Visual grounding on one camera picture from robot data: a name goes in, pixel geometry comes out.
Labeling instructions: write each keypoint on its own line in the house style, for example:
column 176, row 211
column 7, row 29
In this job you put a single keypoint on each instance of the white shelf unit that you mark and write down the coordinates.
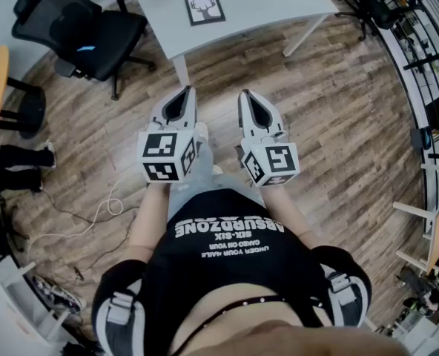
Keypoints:
column 8, row 302

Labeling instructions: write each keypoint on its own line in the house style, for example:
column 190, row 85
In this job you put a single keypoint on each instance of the black and blue device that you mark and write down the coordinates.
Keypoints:
column 421, row 138

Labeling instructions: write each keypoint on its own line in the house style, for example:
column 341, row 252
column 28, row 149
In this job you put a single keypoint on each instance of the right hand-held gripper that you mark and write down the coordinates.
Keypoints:
column 279, row 161

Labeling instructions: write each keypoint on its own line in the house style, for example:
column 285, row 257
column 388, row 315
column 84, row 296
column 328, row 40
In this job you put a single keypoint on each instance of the person's left forearm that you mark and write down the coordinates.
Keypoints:
column 149, row 213

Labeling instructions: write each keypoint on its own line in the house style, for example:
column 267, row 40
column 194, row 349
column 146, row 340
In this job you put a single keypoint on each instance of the patterned sneakers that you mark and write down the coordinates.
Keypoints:
column 58, row 293

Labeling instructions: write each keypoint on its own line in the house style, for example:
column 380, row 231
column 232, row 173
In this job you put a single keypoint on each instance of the black metal railing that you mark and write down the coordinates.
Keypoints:
column 432, row 98

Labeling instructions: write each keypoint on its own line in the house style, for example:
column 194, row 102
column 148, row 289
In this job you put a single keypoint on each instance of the person's grey trousers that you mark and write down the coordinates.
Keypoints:
column 204, row 176

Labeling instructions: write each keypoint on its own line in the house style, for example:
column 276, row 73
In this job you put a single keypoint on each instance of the person's white shoe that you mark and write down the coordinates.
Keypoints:
column 202, row 130
column 217, row 170

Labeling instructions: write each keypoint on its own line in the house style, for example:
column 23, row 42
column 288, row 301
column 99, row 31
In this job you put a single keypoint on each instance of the black mesh office chair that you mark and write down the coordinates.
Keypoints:
column 104, row 39

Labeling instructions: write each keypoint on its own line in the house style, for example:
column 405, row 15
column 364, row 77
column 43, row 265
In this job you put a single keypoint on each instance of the person's right forearm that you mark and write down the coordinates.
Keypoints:
column 286, row 210

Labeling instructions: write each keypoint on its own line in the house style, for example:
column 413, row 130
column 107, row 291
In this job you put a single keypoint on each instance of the framed deer picture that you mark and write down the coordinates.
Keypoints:
column 204, row 9

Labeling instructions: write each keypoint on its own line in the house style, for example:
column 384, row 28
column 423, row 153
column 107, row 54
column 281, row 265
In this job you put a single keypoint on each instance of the person's black printed shirt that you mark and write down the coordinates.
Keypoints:
column 223, row 273

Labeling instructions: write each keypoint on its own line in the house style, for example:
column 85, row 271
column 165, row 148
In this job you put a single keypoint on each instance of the black swivel chair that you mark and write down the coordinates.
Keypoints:
column 379, row 2

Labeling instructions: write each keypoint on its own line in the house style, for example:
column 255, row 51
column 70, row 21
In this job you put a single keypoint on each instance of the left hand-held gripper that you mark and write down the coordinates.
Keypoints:
column 160, row 150

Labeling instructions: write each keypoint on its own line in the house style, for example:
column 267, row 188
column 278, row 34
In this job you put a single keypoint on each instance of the white round table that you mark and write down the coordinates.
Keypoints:
column 264, row 6

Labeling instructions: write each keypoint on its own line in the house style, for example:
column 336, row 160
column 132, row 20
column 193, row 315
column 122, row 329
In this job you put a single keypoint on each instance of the person's chest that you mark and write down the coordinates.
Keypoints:
column 279, row 332

